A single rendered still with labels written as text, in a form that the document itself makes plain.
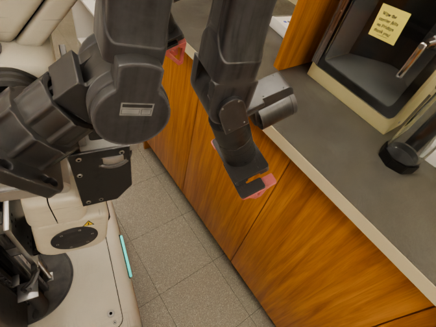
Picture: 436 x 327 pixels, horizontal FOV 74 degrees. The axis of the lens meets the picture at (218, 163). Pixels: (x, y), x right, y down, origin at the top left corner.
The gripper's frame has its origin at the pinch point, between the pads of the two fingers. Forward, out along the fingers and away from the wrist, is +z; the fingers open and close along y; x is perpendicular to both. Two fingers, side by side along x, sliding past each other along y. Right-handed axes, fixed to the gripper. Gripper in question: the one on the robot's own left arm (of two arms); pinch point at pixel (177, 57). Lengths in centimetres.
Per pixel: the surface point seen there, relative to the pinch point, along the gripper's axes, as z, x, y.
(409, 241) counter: 18, -26, -65
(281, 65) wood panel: 17.5, -30.6, -3.0
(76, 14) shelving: 59, 45, 177
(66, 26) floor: 79, 65, 212
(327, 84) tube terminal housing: 22.6, -41.0, -14.5
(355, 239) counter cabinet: 26, -20, -59
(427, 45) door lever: -1, -50, -34
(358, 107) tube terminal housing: 24, -43, -27
